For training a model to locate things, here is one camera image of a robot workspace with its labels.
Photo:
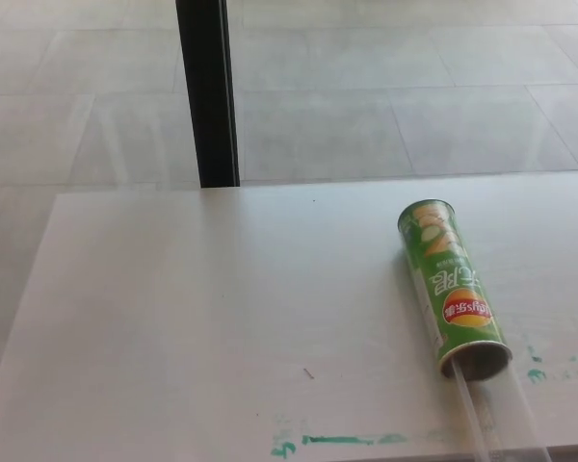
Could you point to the clear plastic chips tray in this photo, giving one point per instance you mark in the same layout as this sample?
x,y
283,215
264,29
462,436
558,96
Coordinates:
x,y
501,414

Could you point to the green Lay's chips can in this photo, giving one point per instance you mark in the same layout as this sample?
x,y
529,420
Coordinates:
x,y
450,284

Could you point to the black vertical window frame post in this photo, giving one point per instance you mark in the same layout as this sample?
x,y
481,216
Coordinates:
x,y
207,91

